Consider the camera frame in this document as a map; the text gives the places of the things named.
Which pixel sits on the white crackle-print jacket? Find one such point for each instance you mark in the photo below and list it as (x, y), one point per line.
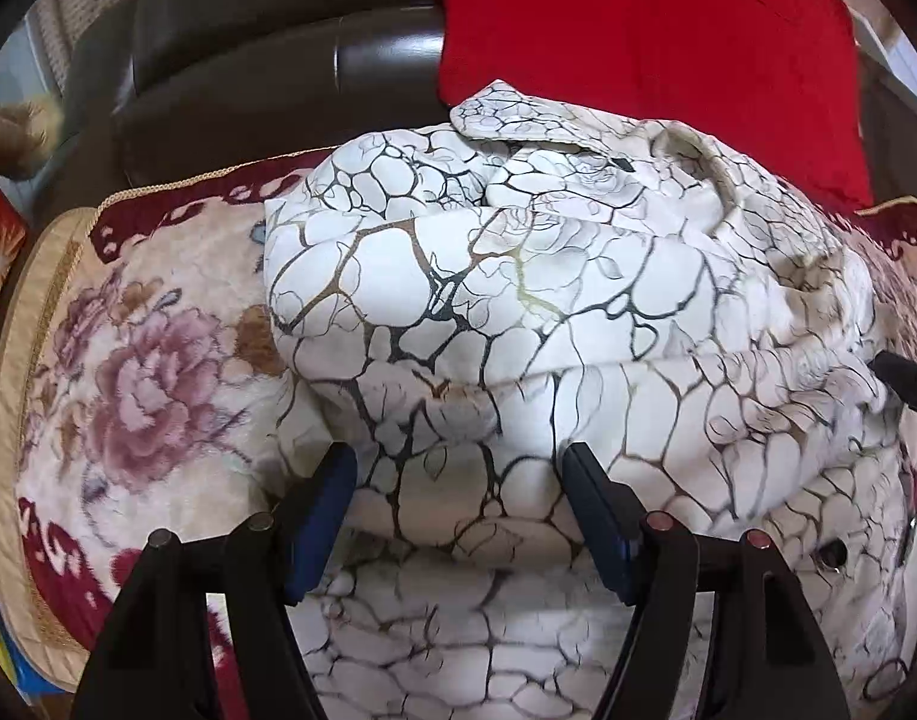
(503, 277)

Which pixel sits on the red cushion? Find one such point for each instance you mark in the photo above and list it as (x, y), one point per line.
(615, 30)

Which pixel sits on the beige curtain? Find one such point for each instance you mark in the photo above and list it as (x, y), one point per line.
(57, 34)

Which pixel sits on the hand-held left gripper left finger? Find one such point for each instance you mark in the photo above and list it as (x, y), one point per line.
(325, 517)

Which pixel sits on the floral plush blanket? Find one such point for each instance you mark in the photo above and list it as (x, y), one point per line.
(143, 360)

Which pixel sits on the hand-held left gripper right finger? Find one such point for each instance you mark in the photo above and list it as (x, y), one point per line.
(599, 525)

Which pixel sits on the brown plush toy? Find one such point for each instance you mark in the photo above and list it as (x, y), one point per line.
(12, 136)

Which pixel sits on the brown leather sofa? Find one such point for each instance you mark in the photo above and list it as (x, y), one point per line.
(241, 30)

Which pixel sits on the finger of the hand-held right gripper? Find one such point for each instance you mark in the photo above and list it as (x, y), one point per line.
(912, 382)

